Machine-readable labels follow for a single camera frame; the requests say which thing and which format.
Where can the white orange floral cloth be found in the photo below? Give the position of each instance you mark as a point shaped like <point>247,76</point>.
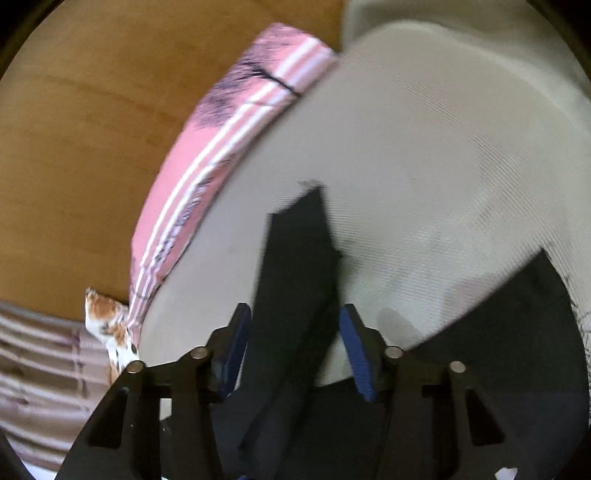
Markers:
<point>111,318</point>

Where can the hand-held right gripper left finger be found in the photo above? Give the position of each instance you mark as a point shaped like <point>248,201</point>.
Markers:
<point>234,353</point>

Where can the mauve striped cloth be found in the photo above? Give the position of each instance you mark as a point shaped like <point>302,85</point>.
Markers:
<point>41,369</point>

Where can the cream houndstooth bed cover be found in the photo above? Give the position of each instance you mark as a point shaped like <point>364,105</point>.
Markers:
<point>415,161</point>

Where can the cream pillow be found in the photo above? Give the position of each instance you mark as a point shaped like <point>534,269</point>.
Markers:
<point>415,11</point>

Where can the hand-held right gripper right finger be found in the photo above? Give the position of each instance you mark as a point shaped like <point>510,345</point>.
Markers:
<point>358,355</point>

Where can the pink striped blanket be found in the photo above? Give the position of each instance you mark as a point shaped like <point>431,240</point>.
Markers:
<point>184,184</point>

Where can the black pants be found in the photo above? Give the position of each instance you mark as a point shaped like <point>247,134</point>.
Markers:
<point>295,277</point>

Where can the brown wooden panel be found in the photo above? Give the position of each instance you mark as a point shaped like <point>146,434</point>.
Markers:
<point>92,138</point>

